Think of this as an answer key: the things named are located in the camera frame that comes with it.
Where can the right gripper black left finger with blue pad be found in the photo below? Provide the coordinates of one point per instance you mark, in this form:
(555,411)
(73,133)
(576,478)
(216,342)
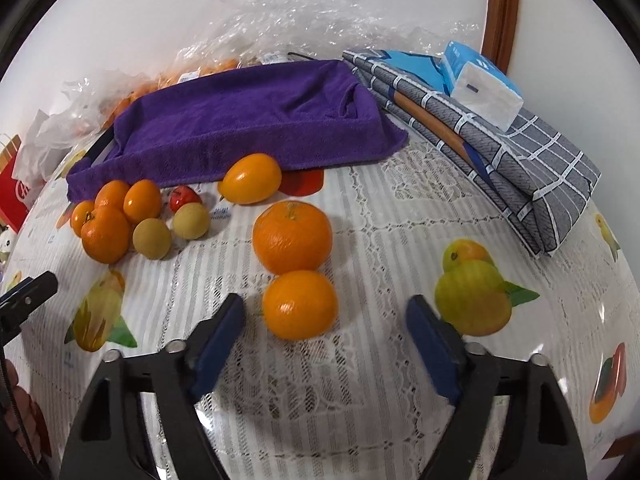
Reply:
(108,439)

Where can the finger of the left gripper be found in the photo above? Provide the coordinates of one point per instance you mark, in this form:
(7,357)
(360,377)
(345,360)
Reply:
(22,300)

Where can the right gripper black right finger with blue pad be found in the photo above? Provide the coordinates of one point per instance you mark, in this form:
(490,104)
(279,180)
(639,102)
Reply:
(539,438)

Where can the small red apple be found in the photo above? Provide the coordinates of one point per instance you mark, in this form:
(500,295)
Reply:
(182,195)

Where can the small orange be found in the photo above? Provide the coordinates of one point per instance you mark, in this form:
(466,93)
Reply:
(81,213)
(142,201)
(299,305)
(112,194)

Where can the person's left hand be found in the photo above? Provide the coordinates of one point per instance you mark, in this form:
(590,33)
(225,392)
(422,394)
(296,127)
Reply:
(24,419)

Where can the red paper shopping bag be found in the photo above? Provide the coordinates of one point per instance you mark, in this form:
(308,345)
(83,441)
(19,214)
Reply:
(16,197)

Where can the orange persimmon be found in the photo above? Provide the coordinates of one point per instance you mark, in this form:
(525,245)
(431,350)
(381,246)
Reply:
(105,235)

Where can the green brown kiwi fruit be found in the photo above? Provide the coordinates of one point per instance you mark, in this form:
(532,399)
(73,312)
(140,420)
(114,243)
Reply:
(152,239)

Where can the white plastic bag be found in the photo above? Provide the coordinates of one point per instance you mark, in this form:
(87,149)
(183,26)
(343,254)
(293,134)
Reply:
(49,139)

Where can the tan round longan fruit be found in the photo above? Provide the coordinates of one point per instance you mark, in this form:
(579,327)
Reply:
(191,221)

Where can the bag of small oranges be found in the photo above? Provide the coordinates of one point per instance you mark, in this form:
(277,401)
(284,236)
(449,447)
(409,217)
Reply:
(97,100)

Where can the purple towel lined tray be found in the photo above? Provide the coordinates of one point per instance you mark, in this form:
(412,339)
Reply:
(305,115)

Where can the grey checked folded cloth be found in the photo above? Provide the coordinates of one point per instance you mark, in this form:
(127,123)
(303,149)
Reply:
(540,182)

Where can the yellow orange oval fruit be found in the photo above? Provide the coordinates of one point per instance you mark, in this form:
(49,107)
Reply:
(251,180)

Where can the large orange mandarin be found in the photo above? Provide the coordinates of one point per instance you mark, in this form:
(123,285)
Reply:
(292,235)

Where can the blue tissue pack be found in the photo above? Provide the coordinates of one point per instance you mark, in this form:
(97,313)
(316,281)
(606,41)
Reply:
(476,83)

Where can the clear plastic bag pile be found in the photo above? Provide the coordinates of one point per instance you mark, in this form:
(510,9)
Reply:
(249,30)

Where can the brown wooden door frame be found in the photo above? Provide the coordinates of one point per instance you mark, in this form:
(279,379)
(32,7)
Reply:
(499,32)

